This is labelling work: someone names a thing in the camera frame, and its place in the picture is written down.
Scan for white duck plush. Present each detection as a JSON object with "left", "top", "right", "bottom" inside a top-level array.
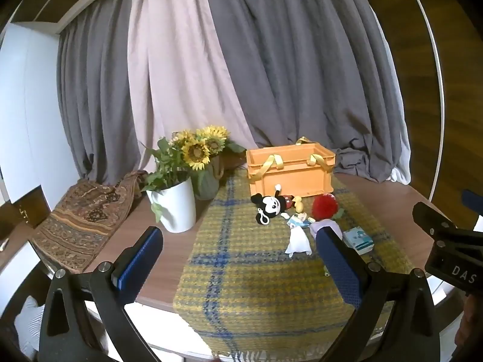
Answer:
[{"left": 284, "top": 212, "right": 317, "bottom": 259}]

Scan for pale pink curtain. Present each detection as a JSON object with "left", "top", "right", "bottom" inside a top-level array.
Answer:
[{"left": 126, "top": 0, "right": 259, "bottom": 151}]

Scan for orange crate with yellow handles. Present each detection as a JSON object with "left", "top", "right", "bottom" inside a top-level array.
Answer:
[{"left": 245, "top": 137, "right": 337, "bottom": 197}]

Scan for red and green furry plush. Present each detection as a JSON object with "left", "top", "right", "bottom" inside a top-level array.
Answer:
[{"left": 311, "top": 192, "right": 345, "bottom": 222}]

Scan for brown patterned cloth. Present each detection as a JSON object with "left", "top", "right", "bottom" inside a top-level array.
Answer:
[{"left": 32, "top": 171, "right": 149, "bottom": 274}]

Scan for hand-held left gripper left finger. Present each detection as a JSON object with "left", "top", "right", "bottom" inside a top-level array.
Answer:
[{"left": 38, "top": 226, "right": 164, "bottom": 362}]

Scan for white cabinet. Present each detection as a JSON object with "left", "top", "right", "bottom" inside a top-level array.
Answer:
[{"left": 0, "top": 22, "right": 78, "bottom": 206}]

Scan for white sheer curtain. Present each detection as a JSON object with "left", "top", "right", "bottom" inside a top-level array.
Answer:
[{"left": 389, "top": 83, "right": 412, "bottom": 185}]

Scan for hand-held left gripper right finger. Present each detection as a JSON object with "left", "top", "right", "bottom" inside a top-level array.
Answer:
[{"left": 315, "top": 227, "right": 443, "bottom": 362}]

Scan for blue and white tissue packet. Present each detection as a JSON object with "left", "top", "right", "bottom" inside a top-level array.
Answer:
[{"left": 342, "top": 227, "right": 374, "bottom": 256}]

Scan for green plant in white pot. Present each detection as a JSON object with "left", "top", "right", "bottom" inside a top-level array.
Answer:
[{"left": 139, "top": 137, "right": 197, "bottom": 233}]

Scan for sunflowers in grey pot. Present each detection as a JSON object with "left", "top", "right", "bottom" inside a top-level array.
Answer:
[{"left": 171, "top": 125, "right": 247, "bottom": 201}]

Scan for black and white mouse plush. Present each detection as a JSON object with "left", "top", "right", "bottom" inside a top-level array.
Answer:
[{"left": 251, "top": 183, "right": 303, "bottom": 226}]

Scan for white ribbed fabric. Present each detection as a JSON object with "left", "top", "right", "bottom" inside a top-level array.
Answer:
[{"left": 14, "top": 295, "right": 46, "bottom": 356}]

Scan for yellow and blue plaid runner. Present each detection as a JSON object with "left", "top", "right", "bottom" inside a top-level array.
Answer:
[{"left": 172, "top": 166, "right": 414, "bottom": 361}]

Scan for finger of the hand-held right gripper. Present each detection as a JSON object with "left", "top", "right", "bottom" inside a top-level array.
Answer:
[
  {"left": 412, "top": 201, "right": 459, "bottom": 241},
  {"left": 462, "top": 189, "right": 483, "bottom": 207}
]

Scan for grey curtain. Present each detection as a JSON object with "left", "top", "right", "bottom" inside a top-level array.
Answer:
[
  {"left": 56, "top": 0, "right": 159, "bottom": 186},
  {"left": 200, "top": 0, "right": 412, "bottom": 183}
]

